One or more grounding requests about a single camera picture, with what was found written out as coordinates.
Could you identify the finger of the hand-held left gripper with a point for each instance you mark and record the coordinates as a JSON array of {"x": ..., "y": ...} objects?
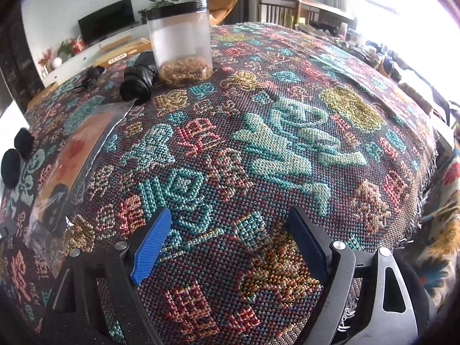
[{"x": 6, "y": 230}]

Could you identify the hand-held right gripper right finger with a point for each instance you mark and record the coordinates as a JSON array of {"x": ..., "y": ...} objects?
[{"x": 309, "y": 244}]

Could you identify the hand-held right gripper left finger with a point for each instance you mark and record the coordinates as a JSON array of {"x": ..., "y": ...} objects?
[{"x": 151, "y": 244}]

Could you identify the colourful woven blanket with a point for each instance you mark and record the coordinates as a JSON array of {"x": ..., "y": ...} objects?
[{"x": 280, "y": 143}]

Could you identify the black round pads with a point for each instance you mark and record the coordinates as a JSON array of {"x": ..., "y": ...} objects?
[{"x": 9, "y": 122}]

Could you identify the floral printed cloth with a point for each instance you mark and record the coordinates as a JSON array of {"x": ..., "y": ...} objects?
[{"x": 444, "y": 230}]

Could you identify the black bag roll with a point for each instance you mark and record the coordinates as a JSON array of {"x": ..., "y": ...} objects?
[{"x": 138, "y": 79}]

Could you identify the red branch vase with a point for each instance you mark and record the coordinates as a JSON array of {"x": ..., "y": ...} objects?
[{"x": 46, "y": 61}]

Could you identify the small white ball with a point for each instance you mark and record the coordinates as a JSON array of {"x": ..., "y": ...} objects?
[{"x": 56, "y": 63}]

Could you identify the dark cabinet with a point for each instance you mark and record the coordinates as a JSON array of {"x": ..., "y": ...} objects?
[{"x": 19, "y": 54}]

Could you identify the black hair clip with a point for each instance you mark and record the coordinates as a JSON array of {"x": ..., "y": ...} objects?
[{"x": 91, "y": 73}]

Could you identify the white low cabinet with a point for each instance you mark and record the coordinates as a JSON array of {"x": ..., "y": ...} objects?
[{"x": 77, "y": 63}]

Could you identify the yellow cardboard box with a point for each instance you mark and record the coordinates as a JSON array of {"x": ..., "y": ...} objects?
[{"x": 124, "y": 52}]

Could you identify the red flower plant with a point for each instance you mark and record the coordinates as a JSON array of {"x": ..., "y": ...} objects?
[{"x": 70, "y": 46}]

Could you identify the clear plastic jar black lid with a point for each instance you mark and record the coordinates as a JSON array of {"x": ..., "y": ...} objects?
[{"x": 179, "y": 43}]

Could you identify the row of bottles and jars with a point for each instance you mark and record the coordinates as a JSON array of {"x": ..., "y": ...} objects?
[{"x": 363, "y": 46}]

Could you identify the black flat television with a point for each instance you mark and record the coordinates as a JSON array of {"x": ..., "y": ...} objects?
[{"x": 106, "y": 21}]

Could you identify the green potted plant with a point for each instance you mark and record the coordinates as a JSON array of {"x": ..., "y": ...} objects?
[{"x": 161, "y": 3}]

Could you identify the orange chair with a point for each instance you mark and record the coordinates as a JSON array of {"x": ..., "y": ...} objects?
[{"x": 222, "y": 7}]

